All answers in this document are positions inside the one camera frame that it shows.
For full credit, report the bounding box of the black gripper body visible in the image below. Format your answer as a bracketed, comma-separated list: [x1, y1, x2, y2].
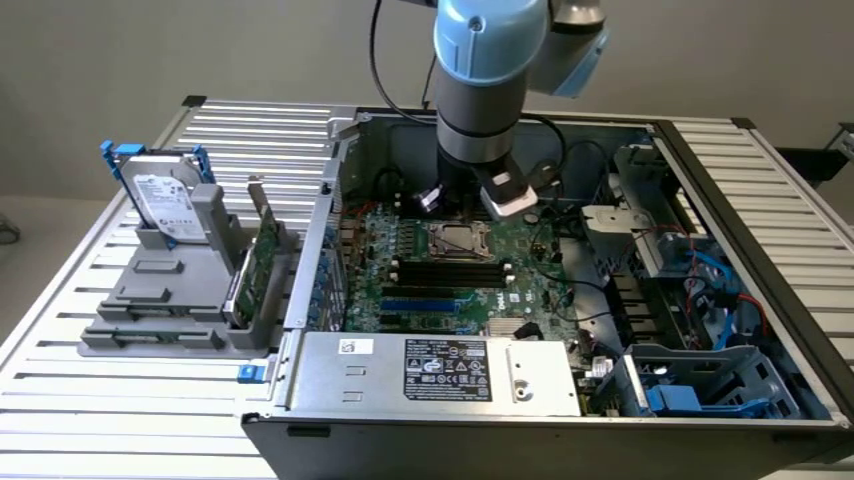
[437, 157, 494, 222]

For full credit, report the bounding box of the silver CPU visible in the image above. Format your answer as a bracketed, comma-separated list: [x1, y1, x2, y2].
[441, 225, 481, 248]

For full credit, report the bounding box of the metal CPU socket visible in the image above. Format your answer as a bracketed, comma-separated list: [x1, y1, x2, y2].
[424, 220, 498, 263]

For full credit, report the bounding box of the black RAM slot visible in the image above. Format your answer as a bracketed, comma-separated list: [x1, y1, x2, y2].
[394, 264, 514, 276]
[393, 271, 514, 284]
[396, 257, 514, 269]
[392, 278, 513, 292]

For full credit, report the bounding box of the green motherboard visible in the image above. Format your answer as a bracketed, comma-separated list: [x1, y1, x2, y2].
[336, 200, 584, 347]

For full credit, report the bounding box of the blue expansion slot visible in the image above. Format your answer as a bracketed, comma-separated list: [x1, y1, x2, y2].
[380, 297, 470, 312]

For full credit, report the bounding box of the silver chipset heat sink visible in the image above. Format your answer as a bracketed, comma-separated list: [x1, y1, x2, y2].
[485, 316, 537, 342]

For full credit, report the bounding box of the green graphics card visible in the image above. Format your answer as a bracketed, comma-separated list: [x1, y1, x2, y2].
[222, 174, 287, 327]

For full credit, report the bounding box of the silver power supply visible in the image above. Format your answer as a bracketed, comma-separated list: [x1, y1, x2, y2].
[285, 331, 584, 419]

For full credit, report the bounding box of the silver hard disk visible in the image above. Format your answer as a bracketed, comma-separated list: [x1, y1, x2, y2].
[121, 154, 209, 246]

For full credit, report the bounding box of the grey parts rack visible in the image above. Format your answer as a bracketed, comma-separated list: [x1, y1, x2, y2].
[78, 182, 303, 359]

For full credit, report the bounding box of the blue disk caddy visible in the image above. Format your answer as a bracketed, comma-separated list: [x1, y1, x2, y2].
[99, 140, 217, 247]

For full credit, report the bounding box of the black stand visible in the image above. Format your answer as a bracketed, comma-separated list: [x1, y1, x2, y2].
[776, 146, 854, 190]

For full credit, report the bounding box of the blue caddy in bay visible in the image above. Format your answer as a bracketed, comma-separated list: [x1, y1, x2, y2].
[642, 382, 704, 417]

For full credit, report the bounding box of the black open PC case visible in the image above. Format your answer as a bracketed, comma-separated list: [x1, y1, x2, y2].
[241, 105, 854, 480]

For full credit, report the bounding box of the grey disk bay cage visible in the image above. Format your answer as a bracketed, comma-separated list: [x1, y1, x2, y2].
[614, 343, 805, 420]

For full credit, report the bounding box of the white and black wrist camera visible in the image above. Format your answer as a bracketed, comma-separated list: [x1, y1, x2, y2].
[474, 168, 541, 220]

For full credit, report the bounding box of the black looped cable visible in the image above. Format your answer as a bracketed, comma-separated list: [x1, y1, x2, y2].
[518, 113, 570, 202]

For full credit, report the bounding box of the grey metal drive bracket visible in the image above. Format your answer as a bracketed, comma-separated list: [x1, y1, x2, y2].
[578, 143, 710, 282]

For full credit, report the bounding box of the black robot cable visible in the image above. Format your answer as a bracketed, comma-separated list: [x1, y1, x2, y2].
[369, 0, 442, 124]

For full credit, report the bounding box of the blue wire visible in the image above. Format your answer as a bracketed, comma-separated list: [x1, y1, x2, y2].
[685, 243, 744, 352]

